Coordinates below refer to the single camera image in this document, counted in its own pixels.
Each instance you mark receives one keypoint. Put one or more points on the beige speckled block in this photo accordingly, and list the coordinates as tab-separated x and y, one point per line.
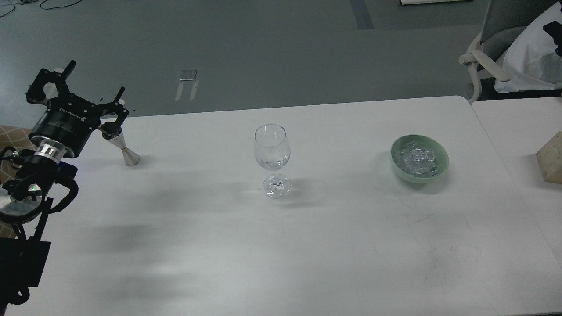
550	159

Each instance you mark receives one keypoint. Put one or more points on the clear ice cubes pile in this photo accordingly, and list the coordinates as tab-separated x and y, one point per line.
418	162

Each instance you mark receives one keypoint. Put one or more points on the green ceramic bowl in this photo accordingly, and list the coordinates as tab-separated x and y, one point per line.
409	142

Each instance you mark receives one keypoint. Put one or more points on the plaid beige sofa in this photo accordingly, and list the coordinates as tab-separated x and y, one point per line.
17	138

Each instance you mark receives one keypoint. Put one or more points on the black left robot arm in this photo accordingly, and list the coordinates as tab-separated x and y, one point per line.
44	184

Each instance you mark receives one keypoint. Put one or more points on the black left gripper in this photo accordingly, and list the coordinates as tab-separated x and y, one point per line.
63	125

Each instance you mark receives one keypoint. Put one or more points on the clear wine glass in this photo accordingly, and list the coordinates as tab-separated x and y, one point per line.
272	152

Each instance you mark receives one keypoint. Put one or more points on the steel cocktail jigger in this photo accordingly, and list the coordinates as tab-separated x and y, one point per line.
130	157

